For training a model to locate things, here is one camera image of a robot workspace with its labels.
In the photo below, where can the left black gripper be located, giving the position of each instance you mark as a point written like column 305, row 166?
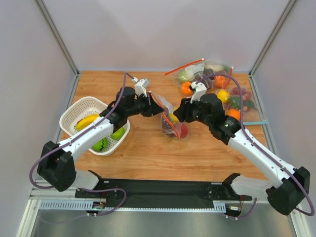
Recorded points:
column 147, row 105

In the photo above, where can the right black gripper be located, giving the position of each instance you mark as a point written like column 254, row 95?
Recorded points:
column 188, row 110

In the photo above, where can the orange-zip bag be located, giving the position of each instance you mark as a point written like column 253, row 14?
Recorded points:
column 228, row 70
column 190, row 68
column 169, row 108

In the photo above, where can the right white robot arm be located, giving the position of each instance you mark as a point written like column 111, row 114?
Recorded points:
column 285, row 186

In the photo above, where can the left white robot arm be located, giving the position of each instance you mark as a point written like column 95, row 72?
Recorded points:
column 57, row 165

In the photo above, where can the yellow fake pear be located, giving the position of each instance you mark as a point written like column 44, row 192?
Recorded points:
column 173, row 118

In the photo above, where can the purple grapes in held bag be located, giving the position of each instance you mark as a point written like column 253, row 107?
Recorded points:
column 166, row 125

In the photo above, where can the orange fake fruit left bag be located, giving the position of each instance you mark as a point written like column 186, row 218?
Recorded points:
column 185, row 88

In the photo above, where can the red fake apple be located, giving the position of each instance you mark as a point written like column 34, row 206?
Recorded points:
column 182, row 130

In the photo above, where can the green fake cabbage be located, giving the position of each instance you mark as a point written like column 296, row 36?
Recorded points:
column 183, row 77

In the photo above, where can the dark purple fake grapes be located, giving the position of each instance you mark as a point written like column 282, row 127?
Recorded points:
column 209, row 81

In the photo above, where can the yellow fake apple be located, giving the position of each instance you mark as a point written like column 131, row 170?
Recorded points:
column 223, row 95

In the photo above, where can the green fake apple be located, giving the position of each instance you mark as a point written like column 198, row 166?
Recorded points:
column 118, row 134

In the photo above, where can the orange fake fruit middle bag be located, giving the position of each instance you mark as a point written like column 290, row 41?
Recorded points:
column 220, row 81

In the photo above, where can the white fake radish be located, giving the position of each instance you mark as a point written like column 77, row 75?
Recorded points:
column 214, row 68

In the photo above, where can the orange fake fruit blue bag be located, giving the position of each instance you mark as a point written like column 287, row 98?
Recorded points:
column 234, row 113

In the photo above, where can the green fake avocado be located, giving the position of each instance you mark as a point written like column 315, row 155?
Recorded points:
column 235, row 102

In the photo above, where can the blue-zip clear bag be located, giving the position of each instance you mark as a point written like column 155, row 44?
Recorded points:
column 252, row 117

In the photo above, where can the green striped fake melon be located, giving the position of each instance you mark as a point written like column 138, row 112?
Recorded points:
column 100, row 146

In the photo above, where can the yellow fake banana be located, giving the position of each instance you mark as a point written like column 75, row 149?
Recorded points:
column 86, row 121

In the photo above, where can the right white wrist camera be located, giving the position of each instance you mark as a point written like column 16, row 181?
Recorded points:
column 198, row 89

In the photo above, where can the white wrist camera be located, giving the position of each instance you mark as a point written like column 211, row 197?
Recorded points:
column 198, row 89
column 140, row 86

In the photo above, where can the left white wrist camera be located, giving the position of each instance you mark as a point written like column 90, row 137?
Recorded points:
column 140, row 86

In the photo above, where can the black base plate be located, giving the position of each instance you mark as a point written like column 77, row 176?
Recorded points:
column 161, row 191

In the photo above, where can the left aluminium frame post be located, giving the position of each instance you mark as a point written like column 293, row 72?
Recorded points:
column 56, row 34

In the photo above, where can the aluminium corner frame post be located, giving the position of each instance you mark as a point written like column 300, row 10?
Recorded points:
column 273, row 35

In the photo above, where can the white slotted cable duct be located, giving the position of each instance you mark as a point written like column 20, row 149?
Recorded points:
column 90, row 205

